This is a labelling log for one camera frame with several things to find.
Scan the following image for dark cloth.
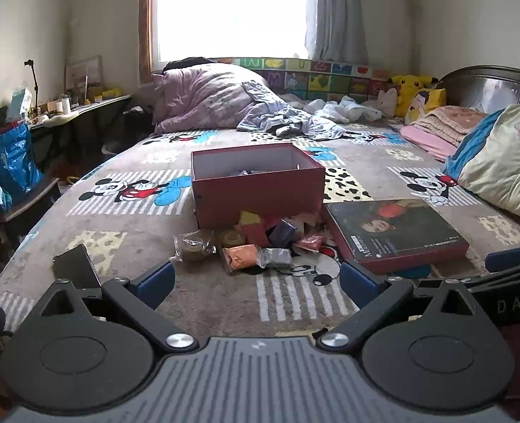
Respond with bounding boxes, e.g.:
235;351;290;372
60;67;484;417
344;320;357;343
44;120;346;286
162;56;219;73

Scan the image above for dark portrait box lid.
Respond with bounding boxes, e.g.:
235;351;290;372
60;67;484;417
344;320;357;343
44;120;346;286
325;199;470;275

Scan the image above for beige tape roll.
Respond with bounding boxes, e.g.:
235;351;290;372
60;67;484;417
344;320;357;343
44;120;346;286
218;229;247;247

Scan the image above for black smartphone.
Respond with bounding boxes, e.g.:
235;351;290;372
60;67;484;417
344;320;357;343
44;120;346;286
52;244;102;290

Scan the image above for folded beige blanket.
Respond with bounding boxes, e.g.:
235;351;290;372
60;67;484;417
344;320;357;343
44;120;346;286
412;106;501;146

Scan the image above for orange clay packet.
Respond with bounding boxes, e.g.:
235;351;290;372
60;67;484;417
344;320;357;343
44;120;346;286
222;245;261;276

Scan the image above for grey curtain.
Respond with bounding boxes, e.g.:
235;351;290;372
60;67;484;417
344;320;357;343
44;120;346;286
305;0;370;63

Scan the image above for red clay packet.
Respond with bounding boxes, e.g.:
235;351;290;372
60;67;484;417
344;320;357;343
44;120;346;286
242;225;272;247

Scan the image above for grey-blue garment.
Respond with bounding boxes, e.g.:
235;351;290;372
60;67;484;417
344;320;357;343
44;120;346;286
238;81;349;139

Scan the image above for wooden chair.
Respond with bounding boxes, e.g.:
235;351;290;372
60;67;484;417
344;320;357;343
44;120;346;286
0;178;62;241

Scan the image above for bagged tape roll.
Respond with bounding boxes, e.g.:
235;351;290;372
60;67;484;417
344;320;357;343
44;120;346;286
170;230;217;262

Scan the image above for dark wooden headboard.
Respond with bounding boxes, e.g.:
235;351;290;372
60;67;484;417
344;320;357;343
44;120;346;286
436;65;520;111

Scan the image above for folded pink blanket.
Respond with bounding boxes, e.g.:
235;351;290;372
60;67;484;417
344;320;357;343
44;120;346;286
399;124;464;161

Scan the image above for yellow plush toy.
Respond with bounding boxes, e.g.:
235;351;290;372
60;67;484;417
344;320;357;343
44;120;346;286
388;73;439;117

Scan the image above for purple clay packet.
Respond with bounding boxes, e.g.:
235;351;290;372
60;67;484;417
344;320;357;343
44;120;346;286
269;220;297;245

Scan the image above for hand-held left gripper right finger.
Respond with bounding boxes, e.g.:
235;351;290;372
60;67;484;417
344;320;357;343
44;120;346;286
316;261;490;355

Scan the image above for cream and blue duvet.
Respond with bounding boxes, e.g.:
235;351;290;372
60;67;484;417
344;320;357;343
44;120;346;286
444;105;520;225

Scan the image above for framed picture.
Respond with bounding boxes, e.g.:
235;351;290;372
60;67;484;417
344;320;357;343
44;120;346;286
65;55;103;93

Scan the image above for window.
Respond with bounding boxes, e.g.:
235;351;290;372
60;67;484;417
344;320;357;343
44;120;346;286
139;0;318;84

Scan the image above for colourful foam letter mat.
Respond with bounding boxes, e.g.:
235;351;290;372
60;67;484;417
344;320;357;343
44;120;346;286
216;56;397;106

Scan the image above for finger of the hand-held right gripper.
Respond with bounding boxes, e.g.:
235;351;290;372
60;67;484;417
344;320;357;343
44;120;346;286
485;243;520;279

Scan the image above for blue plastic bag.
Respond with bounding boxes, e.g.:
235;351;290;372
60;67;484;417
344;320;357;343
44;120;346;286
0;121;44;206

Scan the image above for purple quilt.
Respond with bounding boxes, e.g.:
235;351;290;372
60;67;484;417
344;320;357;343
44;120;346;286
152;62;307;135

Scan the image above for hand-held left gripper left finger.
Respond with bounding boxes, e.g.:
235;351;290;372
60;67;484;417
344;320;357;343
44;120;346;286
40;261;199;354

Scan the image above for black desk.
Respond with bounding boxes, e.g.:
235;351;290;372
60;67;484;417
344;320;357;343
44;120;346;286
31;94;133;172

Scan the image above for pink clay packet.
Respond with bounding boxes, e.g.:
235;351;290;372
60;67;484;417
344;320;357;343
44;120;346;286
295;234;329;254

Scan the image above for white plush toy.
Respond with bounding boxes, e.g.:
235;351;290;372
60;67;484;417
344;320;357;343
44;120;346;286
366;87;399;117

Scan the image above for yellow sponge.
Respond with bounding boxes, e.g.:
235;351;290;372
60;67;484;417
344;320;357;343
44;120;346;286
239;211;263;230

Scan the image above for grey clay packet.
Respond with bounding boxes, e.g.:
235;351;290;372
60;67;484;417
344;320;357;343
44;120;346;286
256;247;292;269

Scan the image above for pink cardboard box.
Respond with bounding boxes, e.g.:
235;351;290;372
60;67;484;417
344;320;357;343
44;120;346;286
191;143;326;228

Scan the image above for white garment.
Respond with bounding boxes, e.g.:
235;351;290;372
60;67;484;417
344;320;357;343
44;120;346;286
308;97;382;124

